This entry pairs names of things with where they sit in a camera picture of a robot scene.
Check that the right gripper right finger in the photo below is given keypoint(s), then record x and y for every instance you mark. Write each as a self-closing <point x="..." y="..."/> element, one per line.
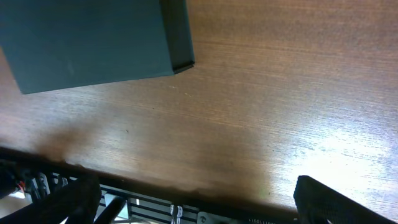
<point x="317" y="203"/>

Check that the aluminium frame rail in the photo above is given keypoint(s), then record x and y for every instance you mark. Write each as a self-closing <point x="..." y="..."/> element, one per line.
<point x="149" y="203"/>

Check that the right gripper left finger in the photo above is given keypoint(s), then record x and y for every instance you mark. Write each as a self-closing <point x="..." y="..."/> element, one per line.
<point x="76" y="202"/>

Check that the black box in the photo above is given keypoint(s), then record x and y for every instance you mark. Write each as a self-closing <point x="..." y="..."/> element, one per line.
<point x="52" y="45"/>

